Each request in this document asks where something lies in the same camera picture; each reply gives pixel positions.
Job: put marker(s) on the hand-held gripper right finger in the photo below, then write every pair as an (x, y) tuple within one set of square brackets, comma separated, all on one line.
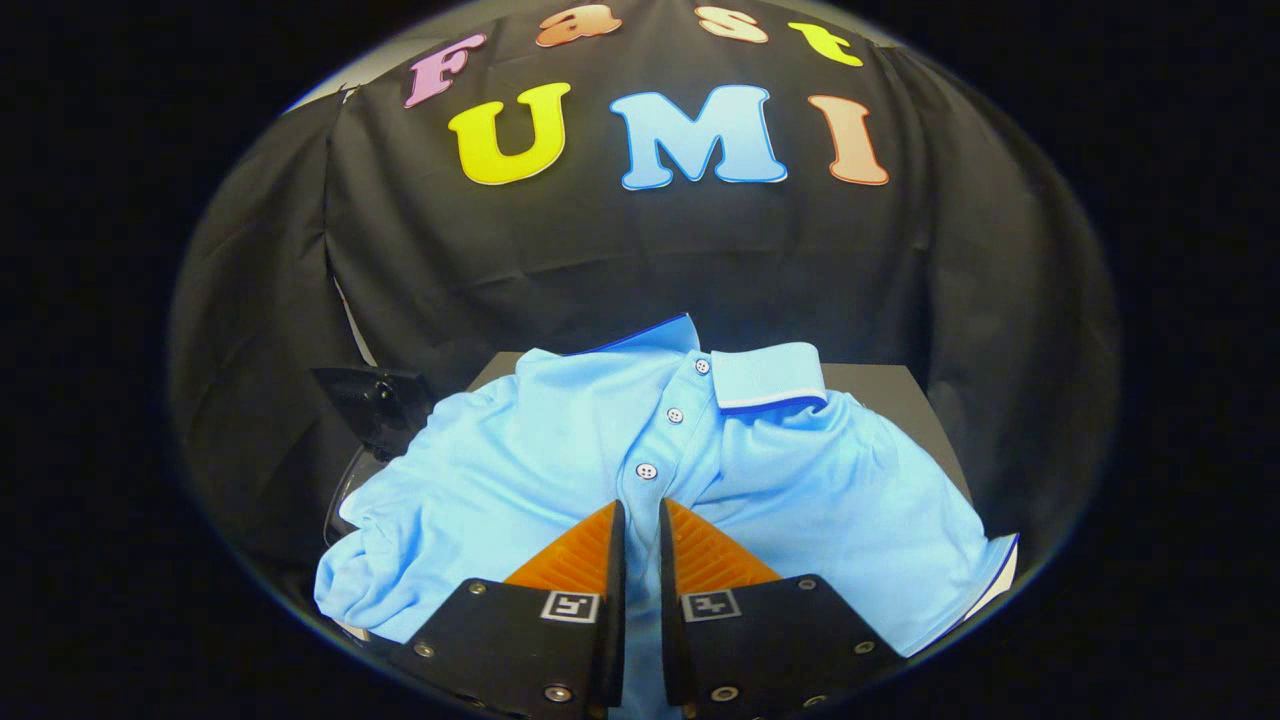
[(672, 620)]

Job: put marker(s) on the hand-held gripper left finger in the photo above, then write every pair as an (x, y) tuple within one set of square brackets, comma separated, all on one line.
[(612, 620)]

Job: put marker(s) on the light blue polo shirt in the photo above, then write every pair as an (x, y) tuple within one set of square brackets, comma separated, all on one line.
[(500, 470)]

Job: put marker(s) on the grey cabinet with dark top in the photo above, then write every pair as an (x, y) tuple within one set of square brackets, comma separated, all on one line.
[(880, 390)]

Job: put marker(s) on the black backdrop cloth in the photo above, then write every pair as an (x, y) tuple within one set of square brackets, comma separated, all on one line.
[(600, 260)]

